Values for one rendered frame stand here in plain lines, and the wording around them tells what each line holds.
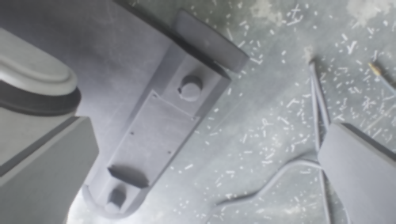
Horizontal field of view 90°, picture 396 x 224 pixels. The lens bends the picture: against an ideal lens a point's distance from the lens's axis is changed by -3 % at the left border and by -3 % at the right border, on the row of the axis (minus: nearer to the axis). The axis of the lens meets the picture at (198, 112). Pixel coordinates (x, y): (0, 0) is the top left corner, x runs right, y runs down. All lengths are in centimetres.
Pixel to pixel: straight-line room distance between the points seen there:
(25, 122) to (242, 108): 55
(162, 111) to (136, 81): 8
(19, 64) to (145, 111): 23
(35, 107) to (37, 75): 5
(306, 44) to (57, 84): 63
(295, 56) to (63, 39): 60
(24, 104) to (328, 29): 72
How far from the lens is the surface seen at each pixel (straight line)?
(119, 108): 50
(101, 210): 67
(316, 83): 70
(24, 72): 37
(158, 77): 43
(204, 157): 76
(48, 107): 36
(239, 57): 44
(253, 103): 68
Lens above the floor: 60
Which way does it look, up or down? 65 degrees down
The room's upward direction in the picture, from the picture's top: 174 degrees clockwise
